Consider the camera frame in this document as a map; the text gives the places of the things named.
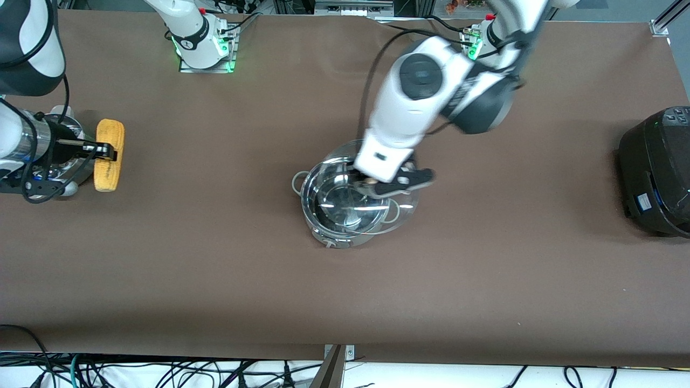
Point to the silver mount bracket plate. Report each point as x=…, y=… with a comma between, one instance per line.
x=350, y=353

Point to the grey metal frame box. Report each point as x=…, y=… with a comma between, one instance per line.
x=350, y=8

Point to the brown table mat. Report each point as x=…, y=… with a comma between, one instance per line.
x=345, y=302

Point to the yellow corn cob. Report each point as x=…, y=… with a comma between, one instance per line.
x=108, y=129

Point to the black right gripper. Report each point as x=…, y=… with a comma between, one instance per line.
x=59, y=141

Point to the glass pot lid with knob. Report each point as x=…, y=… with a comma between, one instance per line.
x=409, y=207

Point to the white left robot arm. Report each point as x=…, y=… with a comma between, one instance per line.
x=393, y=118

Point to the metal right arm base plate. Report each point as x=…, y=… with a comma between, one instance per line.
x=207, y=70

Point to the black rice cooker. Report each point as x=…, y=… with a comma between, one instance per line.
x=657, y=178

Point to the aluminium frame profile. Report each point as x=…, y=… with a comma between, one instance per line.
x=666, y=19

